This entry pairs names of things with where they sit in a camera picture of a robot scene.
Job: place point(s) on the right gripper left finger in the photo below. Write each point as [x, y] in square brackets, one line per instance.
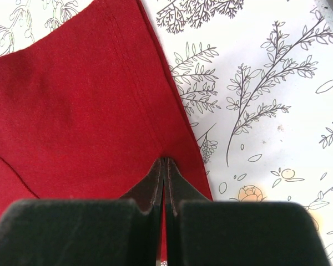
[124, 231]

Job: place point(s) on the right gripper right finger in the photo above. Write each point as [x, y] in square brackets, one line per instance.
[203, 232]

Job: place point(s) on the red t-shirt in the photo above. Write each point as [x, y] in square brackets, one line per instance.
[88, 109]

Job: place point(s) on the floral tablecloth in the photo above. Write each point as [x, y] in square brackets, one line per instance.
[255, 79]

